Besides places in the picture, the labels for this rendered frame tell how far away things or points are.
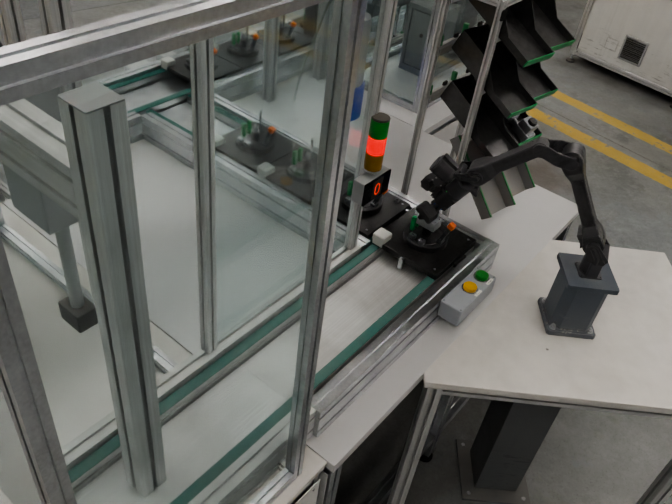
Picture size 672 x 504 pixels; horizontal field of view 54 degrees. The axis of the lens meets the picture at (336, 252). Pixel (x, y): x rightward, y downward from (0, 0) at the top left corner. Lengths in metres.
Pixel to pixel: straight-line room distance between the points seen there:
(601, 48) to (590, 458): 4.07
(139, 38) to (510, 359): 1.52
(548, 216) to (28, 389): 2.07
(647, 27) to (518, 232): 3.85
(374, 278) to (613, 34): 4.53
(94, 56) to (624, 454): 2.73
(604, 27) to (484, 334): 4.53
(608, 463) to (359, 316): 1.47
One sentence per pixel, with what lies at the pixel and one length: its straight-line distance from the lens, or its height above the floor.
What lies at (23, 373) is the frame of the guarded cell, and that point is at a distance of 0.75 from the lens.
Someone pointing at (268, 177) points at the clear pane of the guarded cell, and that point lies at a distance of 0.86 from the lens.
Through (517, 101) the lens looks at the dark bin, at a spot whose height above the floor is 1.37.
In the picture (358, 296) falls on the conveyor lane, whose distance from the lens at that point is 1.90.
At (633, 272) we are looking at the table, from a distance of 2.43.
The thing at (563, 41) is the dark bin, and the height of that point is 1.52.
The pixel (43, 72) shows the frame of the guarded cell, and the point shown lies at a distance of 0.59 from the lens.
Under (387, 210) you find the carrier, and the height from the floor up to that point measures 0.97.
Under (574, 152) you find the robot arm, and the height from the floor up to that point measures 1.42.
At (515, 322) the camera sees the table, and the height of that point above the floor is 0.86.
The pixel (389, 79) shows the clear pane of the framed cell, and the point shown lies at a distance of 3.04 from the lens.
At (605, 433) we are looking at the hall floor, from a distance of 3.07.
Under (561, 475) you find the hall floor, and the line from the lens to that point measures 2.86.
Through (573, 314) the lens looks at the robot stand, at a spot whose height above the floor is 0.95.
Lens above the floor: 2.23
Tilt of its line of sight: 40 degrees down
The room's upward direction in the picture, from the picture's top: 8 degrees clockwise
